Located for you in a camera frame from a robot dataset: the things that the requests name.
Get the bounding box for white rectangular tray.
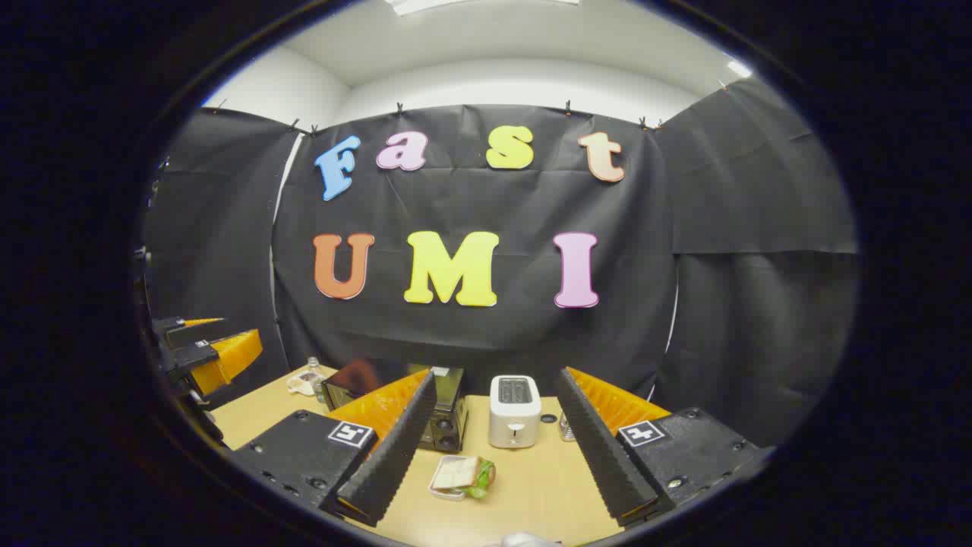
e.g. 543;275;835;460
428;456;469;502

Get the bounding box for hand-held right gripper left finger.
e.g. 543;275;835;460
228;368;438;527

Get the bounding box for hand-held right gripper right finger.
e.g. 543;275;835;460
556;367;768;527

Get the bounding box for white toaster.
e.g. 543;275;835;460
488;375;542;450

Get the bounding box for sandwich with lettuce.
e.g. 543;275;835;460
431;455;497;500

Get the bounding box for black electric oven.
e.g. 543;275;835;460
321;362;469;454

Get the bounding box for black backdrop cloth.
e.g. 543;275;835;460
140;76;859;449

